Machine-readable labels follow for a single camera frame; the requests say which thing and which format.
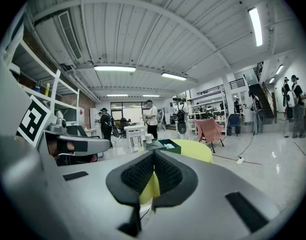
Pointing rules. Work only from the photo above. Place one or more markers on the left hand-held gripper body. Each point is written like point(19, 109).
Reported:
point(33, 121)

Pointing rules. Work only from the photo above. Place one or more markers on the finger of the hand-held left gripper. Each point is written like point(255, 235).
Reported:
point(97, 145)

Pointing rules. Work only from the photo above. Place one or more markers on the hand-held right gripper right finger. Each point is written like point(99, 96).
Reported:
point(212, 184)

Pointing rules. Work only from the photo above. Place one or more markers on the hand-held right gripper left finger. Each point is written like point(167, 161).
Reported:
point(92, 196)

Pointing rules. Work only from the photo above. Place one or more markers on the dark green box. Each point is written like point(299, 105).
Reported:
point(172, 151)

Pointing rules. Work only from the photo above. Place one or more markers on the light blue tissue packet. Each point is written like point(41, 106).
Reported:
point(170, 145)

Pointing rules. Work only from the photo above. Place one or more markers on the dark green tray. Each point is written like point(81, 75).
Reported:
point(152, 147)

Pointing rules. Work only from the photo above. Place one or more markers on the person's left hand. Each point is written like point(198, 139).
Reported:
point(70, 146)

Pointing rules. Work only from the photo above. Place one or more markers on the yellow bottle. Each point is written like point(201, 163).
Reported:
point(47, 90)

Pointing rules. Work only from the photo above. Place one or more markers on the small white power strip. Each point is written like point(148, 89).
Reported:
point(240, 161)

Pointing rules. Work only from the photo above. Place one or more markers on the yellow round table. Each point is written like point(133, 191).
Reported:
point(195, 151)

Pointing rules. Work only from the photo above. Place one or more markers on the white table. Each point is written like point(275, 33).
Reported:
point(135, 128)

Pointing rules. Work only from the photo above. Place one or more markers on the large dark-framed window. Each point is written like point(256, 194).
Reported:
point(129, 112)

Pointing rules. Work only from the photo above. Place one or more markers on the clear cotton swab jar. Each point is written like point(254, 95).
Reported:
point(149, 139)

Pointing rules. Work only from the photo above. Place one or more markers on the pink cloth-covered chair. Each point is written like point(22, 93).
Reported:
point(207, 131)

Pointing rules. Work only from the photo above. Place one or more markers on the long ceiling light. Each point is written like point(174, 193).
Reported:
point(151, 95)
point(174, 76)
point(279, 69)
point(255, 26)
point(114, 68)
point(271, 80)
point(117, 95)

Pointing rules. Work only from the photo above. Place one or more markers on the blue chair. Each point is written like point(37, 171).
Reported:
point(233, 121)

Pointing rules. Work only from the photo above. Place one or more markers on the black backpack on white stand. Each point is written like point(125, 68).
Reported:
point(181, 121)

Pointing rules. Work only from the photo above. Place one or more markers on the white metal shelf rack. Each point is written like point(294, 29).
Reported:
point(205, 101)

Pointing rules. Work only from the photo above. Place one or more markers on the ceiling air conditioner unit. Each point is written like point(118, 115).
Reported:
point(55, 39)

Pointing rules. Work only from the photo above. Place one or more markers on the dark staircase with railing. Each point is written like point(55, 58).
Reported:
point(261, 99)

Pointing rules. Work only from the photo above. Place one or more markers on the white wall shelving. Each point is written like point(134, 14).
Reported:
point(55, 89)

